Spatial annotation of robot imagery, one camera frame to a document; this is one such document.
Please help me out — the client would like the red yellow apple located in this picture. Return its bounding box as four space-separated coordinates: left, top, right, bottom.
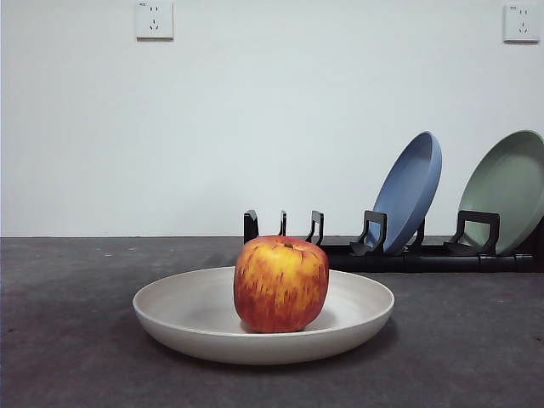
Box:
232 235 331 334

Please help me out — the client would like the black plate rack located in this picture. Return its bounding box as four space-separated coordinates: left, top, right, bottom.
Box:
243 209 535 274

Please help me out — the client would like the white wall socket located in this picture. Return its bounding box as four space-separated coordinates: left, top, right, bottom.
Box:
135 0 175 43
503 3 541 44

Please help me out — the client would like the pale green plate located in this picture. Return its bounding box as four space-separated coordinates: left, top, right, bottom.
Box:
457 129 544 256

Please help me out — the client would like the blue plate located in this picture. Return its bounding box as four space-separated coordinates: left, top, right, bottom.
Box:
365 130 444 255

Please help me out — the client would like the pale yellow beige plate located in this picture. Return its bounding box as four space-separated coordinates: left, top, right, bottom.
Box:
132 265 396 366

